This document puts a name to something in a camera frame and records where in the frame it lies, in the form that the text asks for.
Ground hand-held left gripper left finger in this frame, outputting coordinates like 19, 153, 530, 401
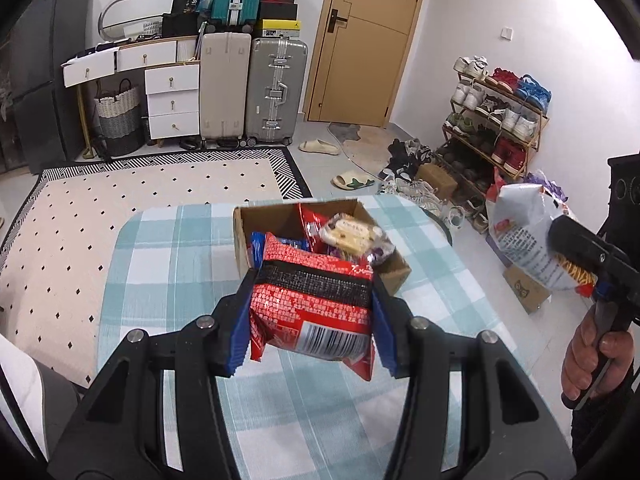
47, 267, 258, 480

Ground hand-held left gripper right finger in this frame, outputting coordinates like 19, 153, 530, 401
370, 275, 578, 480

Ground white noodle print snack packet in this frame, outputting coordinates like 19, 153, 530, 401
486, 183, 598, 297

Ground red black noodle packet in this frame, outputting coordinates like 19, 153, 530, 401
297, 203, 346, 253
248, 232, 377, 381

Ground blue snack packet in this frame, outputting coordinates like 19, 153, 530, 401
250, 231, 308, 271

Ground purple snack packet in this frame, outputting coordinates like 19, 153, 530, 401
367, 240, 398, 267

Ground yellow cake packet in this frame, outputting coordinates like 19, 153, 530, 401
320, 213, 385, 256

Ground person's right forearm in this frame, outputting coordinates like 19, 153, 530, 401
572, 380, 640, 480

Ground person's right hand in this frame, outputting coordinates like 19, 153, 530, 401
561, 305, 636, 403

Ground purple bag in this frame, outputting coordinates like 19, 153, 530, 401
492, 170, 567, 201

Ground cat face cardboard box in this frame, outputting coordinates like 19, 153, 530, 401
502, 262, 551, 315

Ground wooden shoe rack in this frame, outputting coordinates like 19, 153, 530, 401
435, 72, 550, 233

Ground small brown cardboard box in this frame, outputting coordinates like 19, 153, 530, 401
415, 162, 458, 200

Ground beige slipper with green patch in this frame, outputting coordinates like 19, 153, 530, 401
331, 171, 375, 192

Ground rows of assorted shoes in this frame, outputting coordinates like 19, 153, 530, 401
437, 55, 552, 233

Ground cream dotted rug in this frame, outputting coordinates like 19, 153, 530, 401
0, 146, 313, 386

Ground pile of loose shoes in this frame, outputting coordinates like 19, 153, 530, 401
377, 137, 468, 231

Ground grey doormat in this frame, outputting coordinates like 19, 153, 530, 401
327, 122, 363, 145

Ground white marble table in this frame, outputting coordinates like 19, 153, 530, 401
0, 332, 81, 466

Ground white dresser with drawers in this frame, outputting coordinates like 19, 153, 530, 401
61, 35, 202, 148

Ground beige suitcase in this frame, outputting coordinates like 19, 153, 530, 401
199, 31, 252, 147

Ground woven laundry basket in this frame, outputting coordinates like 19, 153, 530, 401
94, 79, 146, 157

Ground silver suitcase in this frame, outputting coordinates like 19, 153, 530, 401
245, 37, 309, 148

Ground wooden door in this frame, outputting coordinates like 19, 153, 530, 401
302, 0, 432, 128

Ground black bag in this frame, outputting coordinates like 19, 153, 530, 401
161, 12, 201, 40

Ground dark grey fridge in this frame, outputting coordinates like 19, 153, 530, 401
10, 0, 96, 176

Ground oval mirror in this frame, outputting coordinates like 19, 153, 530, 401
98, 0, 176, 43

